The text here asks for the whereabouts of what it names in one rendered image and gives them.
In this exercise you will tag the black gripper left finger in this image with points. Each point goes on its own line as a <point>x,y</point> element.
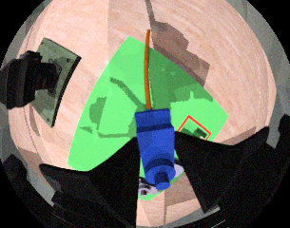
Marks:
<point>113,184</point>

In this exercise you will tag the light green flat panel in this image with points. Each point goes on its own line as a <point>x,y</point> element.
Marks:
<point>107,122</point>

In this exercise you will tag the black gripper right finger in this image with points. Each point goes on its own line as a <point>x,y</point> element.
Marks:
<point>211,167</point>

